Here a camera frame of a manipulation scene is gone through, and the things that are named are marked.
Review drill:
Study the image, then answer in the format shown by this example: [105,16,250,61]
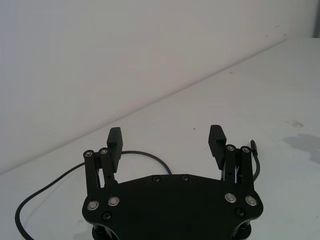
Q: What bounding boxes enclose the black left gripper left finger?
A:
[83,126,124,199]

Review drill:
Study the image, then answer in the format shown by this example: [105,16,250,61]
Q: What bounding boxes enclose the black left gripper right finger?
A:
[207,124,256,192]

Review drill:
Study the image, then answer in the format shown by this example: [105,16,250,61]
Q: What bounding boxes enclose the thin black cable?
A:
[14,139,261,240]

